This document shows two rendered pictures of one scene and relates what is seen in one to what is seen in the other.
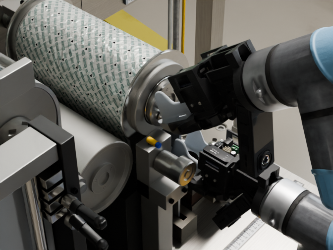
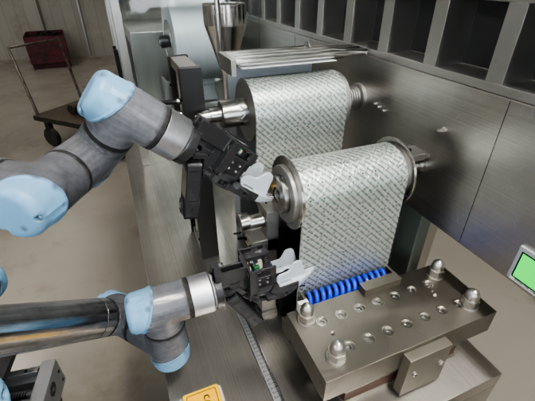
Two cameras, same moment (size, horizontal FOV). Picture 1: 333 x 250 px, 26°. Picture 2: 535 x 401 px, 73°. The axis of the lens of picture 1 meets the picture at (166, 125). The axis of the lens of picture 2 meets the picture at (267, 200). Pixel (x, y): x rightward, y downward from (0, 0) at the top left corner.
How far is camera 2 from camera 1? 1.22 m
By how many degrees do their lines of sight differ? 86
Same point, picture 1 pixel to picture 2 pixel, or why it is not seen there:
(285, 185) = (201, 278)
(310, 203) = (175, 284)
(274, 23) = not seen: outside the picture
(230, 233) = (274, 362)
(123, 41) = (322, 159)
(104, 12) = (484, 254)
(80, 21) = (357, 150)
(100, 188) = not seen: hidden behind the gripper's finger
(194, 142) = (295, 271)
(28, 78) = (230, 68)
